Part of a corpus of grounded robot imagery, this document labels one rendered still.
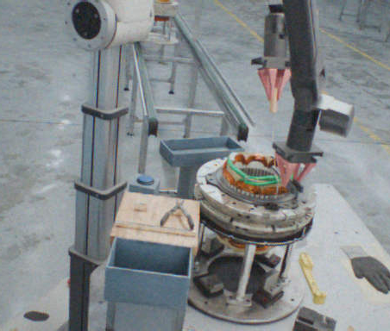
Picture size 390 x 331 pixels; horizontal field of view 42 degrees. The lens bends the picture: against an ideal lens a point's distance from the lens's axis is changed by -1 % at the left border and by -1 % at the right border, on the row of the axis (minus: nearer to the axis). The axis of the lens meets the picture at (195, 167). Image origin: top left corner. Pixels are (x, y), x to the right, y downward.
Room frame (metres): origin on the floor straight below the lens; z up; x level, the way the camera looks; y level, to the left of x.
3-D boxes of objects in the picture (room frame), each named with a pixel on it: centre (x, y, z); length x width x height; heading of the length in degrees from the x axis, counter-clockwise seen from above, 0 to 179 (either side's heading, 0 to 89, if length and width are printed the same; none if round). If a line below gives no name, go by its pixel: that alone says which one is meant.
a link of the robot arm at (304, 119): (1.06, -0.23, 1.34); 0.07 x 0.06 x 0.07; 65
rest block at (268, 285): (1.10, -0.25, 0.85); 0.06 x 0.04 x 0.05; 139
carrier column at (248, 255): (1.06, -0.16, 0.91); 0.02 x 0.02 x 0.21
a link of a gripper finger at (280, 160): (1.06, -0.22, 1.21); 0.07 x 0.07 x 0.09; 24
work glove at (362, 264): (1.32, -0.59, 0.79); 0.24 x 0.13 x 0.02; 12
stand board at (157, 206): (1.00, 0.07, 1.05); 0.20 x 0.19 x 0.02; 2
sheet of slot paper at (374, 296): (1.32, -0.60, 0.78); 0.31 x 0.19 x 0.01; 12
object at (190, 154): (1.46, -0.01, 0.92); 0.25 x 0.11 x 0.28; 119
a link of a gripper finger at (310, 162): (1.06, -0.22, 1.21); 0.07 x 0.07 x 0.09; 24
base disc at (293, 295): (1.19, -0.17, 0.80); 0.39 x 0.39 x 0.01
